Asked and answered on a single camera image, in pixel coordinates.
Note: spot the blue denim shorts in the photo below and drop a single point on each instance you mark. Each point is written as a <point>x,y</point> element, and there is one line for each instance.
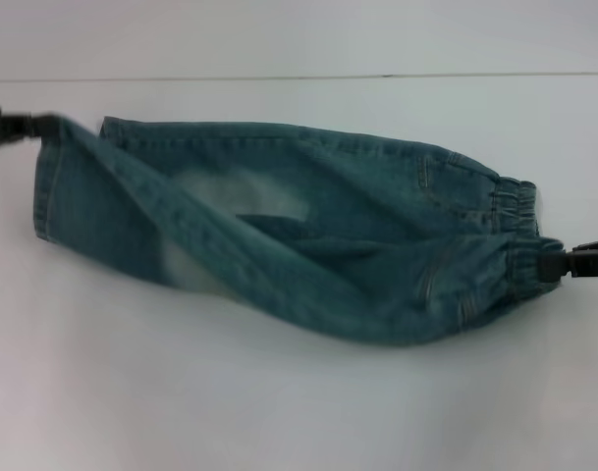
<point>328,235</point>

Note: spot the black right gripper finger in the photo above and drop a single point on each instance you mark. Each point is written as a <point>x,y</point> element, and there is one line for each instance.
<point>554,273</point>
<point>554,258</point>

